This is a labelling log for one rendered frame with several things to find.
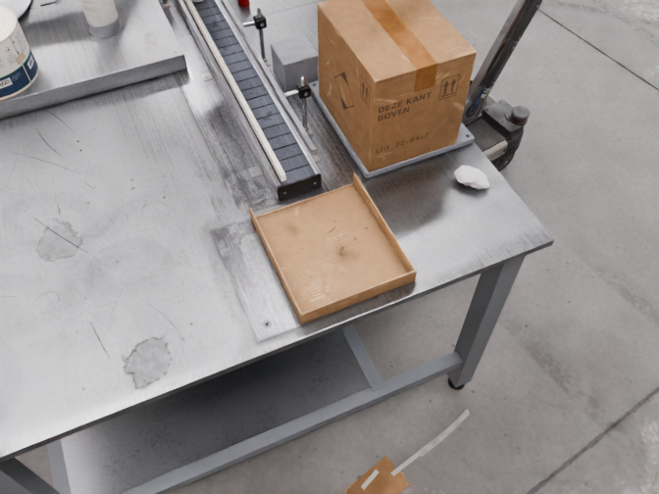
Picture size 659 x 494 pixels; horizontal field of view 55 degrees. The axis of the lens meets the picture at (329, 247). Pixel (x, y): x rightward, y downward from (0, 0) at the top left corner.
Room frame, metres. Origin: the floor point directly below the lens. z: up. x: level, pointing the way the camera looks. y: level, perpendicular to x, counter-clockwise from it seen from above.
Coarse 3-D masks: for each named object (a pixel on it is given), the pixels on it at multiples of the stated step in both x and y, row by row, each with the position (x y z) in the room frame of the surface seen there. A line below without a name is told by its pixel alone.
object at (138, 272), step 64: (256, 0) 1.75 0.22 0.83; (320, 0) 1.75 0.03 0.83; (192, 64) 1.44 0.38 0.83; (0, 128) 1.19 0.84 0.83; (64, 128) 1.19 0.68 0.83; (128, 128) 1.19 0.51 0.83; (192, 128) 1.19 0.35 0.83; (320, 128) 1.19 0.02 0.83; (0, 192) 0.97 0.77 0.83; (64, 192) 0.97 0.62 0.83; (128, 192) 0.97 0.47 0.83; (192, 192) 0.97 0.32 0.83; (256, 192) 0.97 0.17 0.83; (320, 192) 0.97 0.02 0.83; (384, 192) 0.97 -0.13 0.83; (448, 192) 0.97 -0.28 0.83; (512, 192) 0.97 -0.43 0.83; (0, 256) 0.79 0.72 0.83; (64, 256) 0.79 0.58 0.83; (128, 256) 0.79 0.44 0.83; (192, 256) 0.79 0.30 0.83; (256, 256) 0.79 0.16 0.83; (448, 256) 0.79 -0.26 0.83; (512, 256) 0.79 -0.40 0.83; (0, 320) 0.63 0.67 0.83; (64, 320) 0.63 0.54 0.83; (128, 320) 0.63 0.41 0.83; (192, 320) 0.63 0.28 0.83; (256, 320) 0.63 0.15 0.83; (320, 320) 0.63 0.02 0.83; (0, 384) 0.49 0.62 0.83; (64, 384) 0.49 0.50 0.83; (128, 384) 0.49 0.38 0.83; (192, 384) 0.49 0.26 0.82; (0, 448) 0.37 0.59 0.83
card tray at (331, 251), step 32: (352, 192) 0.97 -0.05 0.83; (256, 224) 0.85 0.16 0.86; (288, 224) 0.87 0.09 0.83; (320, 224) 0.87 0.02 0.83; (352, 224) 0.87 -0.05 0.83; (384, 224) 0.85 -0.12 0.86; (288, 256) 0.79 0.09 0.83; (320, 256) 0.79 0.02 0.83; (352, 256) 0.79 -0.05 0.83; (384, 256) 0.79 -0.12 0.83; (288, 288) 0.68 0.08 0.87; (320, 288) 0.70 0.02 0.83; (352, 288) 0.70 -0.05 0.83; (384, 288) 0.69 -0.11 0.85
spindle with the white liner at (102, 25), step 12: (84, 0) 1.50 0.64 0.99; (96, 0) 1.50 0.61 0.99; (108, 0) 1.52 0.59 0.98; (84, 12) 1.51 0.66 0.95; (96, 12) 1.49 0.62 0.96; (108, 12) 1.51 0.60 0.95; (96, 24) 1.49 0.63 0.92; (108, 24) 1.50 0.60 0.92; (120, 24) 1.55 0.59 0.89; (96, 36) 1.49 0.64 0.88; (108, 36) 1.49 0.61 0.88
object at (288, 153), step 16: (208, 0) 1.67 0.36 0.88; (192, 16) 1.60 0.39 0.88; (208, 16) 1.60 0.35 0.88; (224, 32) 1.52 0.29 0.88; (224, 48) 1.45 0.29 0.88; (240, 48) 1.45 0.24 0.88; (240, 64) 1.38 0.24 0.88; (240, 80) 1.31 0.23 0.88; (256, 80) 1.31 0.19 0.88; (256, 96) 1.25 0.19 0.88; (256, 112) 1.19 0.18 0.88; (272, 112) 1.19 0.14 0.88; (272, 128) 1.13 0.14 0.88; (288, 128) 1.13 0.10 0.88; (272, 144) 1.08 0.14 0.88; (288, 144) 1.08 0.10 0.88; (288, 160) 1.03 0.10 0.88; (304, 160) 1.03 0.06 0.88; (288, 176) 0.97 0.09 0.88; (304, 176) 0.97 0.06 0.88
